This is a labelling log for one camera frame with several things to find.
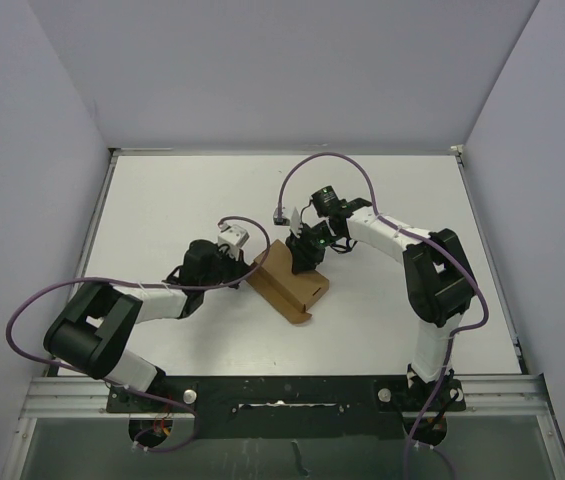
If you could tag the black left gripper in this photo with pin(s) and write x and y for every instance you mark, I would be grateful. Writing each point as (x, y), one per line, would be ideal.
(239, 268)

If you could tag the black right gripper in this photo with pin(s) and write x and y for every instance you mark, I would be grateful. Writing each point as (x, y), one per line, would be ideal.
(303, 259)

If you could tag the brown cardboard box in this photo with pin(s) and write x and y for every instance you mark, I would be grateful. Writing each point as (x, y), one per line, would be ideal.
(290, 295)

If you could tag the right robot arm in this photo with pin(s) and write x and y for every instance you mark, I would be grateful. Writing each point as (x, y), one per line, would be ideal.
(435, 266)

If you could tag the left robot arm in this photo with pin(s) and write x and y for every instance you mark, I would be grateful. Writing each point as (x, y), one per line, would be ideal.
(92, 331)

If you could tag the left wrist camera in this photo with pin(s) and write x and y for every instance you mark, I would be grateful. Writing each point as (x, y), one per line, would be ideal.
(231, 239)

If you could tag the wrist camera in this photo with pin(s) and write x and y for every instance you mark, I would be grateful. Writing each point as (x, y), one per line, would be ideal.
(231, 239)
(288, 218)

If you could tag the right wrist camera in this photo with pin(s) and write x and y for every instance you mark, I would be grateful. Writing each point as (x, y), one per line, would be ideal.
(288, 218)

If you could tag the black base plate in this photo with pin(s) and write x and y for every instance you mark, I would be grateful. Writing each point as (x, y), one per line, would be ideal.
(291, 407)

